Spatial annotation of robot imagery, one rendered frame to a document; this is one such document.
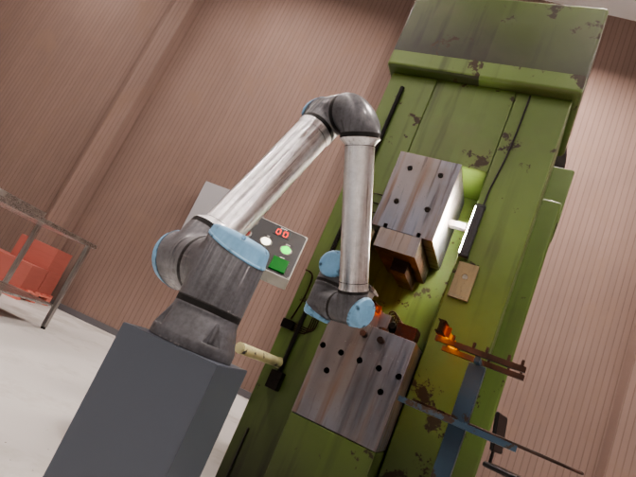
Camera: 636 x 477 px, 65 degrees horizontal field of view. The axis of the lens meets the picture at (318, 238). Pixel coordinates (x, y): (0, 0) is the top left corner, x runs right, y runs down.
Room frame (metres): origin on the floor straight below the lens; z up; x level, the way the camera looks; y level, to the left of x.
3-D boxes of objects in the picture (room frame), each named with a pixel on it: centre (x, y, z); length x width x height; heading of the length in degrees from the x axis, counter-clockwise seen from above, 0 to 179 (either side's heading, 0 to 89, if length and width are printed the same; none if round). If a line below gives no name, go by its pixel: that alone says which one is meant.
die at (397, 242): (2.34, -0.42, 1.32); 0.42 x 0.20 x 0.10; 156
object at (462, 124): (2.45, -0.52, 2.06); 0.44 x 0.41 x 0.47; 156
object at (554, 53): (2.47, -0.53, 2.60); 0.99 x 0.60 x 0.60; 66
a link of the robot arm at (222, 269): (1.13, 0.16, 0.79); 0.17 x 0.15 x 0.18; 39
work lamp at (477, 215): (2.14, -0.64, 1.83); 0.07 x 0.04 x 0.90; 66
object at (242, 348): (2.20, 0.02, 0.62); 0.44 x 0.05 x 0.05; 156
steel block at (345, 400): (2.32, -0.47, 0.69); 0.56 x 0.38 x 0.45; 156
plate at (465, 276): (2.13, -0.67, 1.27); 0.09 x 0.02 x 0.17; 66
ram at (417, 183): (2.32, -0.46, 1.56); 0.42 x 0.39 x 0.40; 156
